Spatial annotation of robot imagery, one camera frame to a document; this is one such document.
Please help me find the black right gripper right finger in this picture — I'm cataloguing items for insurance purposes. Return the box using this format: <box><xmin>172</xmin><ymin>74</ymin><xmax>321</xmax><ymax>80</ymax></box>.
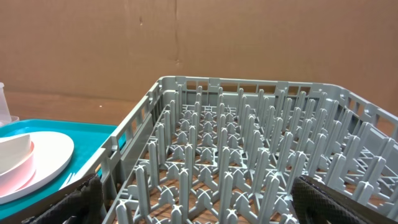
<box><xmin>291</xmin><ymin>175</ymin><xmax>397</xmax><ymax>224</ymax></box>

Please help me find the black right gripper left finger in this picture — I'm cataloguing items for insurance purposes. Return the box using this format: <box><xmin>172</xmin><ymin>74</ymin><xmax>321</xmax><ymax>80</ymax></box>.
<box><xmin>1</xmin><ymin>174</ymin><xmax>104</xmax><ymax>224</ymax></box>

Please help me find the white bowl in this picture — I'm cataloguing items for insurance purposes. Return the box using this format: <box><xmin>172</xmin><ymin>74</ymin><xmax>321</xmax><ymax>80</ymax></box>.
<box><xmin>1</xmin><ymin>134</ymin><xmax>35</xmax><ymax>197</ymax></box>

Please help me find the grey dishwasher rack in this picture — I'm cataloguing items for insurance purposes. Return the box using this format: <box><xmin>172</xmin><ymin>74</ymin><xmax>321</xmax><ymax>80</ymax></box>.
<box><xmin>74</xmin><ymin>76</ymin><xmax>397</xmax><ymax>223</ymax></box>

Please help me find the white plastic fork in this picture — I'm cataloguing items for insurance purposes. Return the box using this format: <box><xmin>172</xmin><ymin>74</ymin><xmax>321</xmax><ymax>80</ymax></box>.
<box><xmin>60</xmin><ymin>173</ymin><xmax>75</xmax><ymax>190</ymax></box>

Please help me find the pink plate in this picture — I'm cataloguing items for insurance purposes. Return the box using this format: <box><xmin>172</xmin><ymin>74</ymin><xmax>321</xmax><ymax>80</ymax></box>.
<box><xmin>1</xmin><ymin>131</ymin><xmax>74</xmax><ymax>204</ymax></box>

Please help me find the teal plastic tray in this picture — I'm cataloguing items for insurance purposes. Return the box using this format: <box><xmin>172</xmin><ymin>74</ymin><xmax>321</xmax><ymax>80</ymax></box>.
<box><xmin>1</xmin><ymin>119</ymin><xmax>116</xmax><ymax>220</ymax></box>

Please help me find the clear plastic bin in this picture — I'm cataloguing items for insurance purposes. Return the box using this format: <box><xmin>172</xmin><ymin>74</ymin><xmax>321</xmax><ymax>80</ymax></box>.
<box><xmin>0</xmin><ymin>82</ymin><xmax>19</xmax><ymax>126</ymax></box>

